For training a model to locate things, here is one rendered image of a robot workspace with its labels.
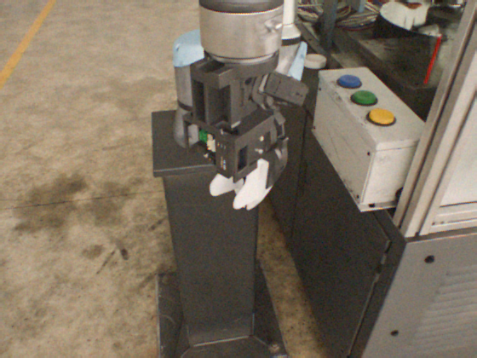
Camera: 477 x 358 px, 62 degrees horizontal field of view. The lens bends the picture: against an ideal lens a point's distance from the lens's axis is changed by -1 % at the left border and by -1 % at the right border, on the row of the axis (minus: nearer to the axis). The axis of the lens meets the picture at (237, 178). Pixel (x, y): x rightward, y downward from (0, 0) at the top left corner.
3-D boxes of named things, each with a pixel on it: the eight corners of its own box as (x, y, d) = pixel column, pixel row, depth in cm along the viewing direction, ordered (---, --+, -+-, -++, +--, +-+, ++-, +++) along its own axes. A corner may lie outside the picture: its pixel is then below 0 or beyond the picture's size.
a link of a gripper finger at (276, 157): (244, 179, 48) (244, 117, 43) (253, 172, 49) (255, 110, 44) (275, 196, 46) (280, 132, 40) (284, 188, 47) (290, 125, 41)
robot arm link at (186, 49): (183, 80, 92) (178, 20, 83) (241, 83, 90) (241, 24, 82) (169, 106, 83) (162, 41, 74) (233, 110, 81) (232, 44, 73)
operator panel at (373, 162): (414, 204, 74) (439, 136, 64) (359, 211, 72) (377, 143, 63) (353, 126, 95) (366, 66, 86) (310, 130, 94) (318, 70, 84)
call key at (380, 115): (395, 129, 68) (399, 118, 67) (374, 130, 67) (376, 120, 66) (384, 117, 71) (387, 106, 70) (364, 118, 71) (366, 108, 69)
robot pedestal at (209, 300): (162, 379, 122) (112, 199, 75) (158, 275, 152) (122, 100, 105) (287, 357, 128) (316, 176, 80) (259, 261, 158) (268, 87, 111)
